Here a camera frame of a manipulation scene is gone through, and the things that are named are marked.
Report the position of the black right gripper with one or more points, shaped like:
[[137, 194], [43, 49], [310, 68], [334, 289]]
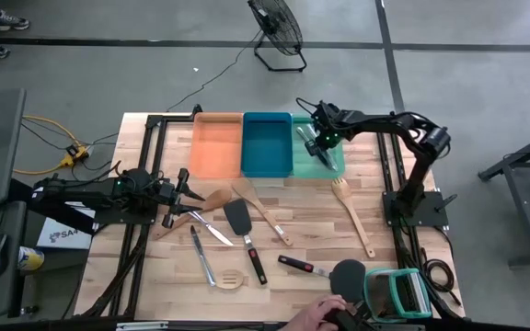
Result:
[[329, 124]]

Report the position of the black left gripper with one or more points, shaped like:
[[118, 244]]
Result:
[[173, 193]]

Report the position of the silver table knife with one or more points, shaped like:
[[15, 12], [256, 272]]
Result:
[[214, 233], [203, 257], [303, 134]]

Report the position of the wooden spoon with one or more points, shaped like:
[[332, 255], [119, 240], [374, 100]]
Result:
[[216, 198]]

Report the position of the black rectangular spatula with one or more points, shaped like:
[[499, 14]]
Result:
[[238, 216]]

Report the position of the wooden spork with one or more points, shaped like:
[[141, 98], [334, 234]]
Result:
[[342, 189]]

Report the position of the orange plastic bin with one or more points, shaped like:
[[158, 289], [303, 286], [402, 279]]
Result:
[[216, 147]]

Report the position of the wooden slotted spatula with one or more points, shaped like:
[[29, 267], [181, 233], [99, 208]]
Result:
[[220, 279]]

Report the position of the black round spatula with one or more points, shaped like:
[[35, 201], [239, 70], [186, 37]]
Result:
[[348, 280]]

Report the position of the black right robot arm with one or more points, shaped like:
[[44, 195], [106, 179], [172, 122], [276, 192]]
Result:
[[417, 184]]

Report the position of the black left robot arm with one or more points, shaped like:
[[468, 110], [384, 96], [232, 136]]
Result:
[[90, 188]]

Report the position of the turquoise plastic bin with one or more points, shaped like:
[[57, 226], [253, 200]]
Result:
[[302, 165]]

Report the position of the blue plastic bin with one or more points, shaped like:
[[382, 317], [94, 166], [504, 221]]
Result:
[[267, 147]]

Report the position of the yellow power strip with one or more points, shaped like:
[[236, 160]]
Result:
[[72, 156]]

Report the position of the black floor fan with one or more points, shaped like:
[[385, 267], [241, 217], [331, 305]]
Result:
[[276, 23]]

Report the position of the white cardboard box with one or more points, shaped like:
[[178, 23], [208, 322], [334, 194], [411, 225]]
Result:
[[62, 236]]

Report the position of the person's hand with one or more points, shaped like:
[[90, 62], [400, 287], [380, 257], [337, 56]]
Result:
[[315, 315]]

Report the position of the teal dish rack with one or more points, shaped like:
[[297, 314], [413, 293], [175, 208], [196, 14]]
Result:
[[397, 294]]

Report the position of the yellow blue can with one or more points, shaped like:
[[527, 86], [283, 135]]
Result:
[[30, 259]]

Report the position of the dark handheld object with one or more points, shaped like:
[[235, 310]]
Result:
[[343, 319]]

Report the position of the black metal stand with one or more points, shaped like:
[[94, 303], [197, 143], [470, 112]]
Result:
[[522, 207]]

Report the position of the black aluminium frame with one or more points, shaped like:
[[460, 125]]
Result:
[[398, 248], [131, 276]]

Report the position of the silver metal bracket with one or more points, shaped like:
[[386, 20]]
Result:
[[143, 325], [398, 327]]

